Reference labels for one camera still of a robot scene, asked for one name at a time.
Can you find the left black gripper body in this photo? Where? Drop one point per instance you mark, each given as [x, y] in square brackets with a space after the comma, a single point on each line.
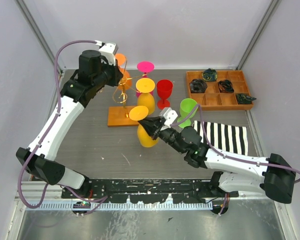
[111, 72]

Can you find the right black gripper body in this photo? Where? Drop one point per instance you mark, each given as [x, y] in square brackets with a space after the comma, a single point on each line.
[169, 135]

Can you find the orange plastic wine glass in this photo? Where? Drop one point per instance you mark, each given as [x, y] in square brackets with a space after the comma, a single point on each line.
[122, 63]

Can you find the yellow wine glass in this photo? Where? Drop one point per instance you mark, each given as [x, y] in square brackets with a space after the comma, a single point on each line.
[148, 101]
[139, 113]

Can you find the magenta plastic wine glass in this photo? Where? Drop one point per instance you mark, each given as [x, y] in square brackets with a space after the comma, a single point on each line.
[145, 67]

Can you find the green plastic wine glass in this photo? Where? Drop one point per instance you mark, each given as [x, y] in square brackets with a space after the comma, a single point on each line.
[186, 106]

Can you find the gold wire wine glass rack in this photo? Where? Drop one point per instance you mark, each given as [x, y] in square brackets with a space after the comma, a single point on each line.
[118, 116]

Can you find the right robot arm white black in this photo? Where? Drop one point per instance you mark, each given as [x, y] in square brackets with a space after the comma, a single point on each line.
[272, 176]

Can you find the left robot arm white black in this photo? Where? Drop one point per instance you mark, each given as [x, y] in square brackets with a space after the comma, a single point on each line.
[97, 68]

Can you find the red plastic wine glass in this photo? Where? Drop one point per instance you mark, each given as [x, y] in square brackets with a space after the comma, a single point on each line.
[164, 90]

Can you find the black white striped cloth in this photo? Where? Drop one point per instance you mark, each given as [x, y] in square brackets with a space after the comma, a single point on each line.
[230, 138]

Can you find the dark rolled tie left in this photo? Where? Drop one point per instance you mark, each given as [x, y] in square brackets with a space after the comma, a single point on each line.
[198, 86]

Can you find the dark rolled tie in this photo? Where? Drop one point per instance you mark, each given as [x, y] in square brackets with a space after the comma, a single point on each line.
[209, 75]
[225, 86]
[198, 86]
[244, 99]

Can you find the wooden compartment tray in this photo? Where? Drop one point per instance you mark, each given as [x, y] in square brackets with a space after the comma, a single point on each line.
[215, 100]

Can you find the dark rolled tie middle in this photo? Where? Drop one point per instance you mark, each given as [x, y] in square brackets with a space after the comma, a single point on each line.
[225, 86]

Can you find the dark rolled tie top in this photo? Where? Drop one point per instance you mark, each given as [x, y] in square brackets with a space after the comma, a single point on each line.
[209, 75]

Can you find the dark rolled tie right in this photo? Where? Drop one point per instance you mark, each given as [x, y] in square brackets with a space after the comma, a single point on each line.
[244, 99]

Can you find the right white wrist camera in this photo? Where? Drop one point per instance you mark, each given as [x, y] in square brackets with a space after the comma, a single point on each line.
[169, 116]

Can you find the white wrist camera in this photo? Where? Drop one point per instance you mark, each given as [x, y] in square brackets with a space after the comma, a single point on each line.
[108, 50]
[169, 116]

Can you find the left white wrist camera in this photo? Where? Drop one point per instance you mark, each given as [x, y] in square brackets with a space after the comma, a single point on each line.
[108, 50]

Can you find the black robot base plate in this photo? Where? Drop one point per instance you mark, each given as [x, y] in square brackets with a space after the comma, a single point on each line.
[150, 191]

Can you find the grey slotted cable duct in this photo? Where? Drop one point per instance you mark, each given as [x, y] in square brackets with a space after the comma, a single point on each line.
[75, 206]

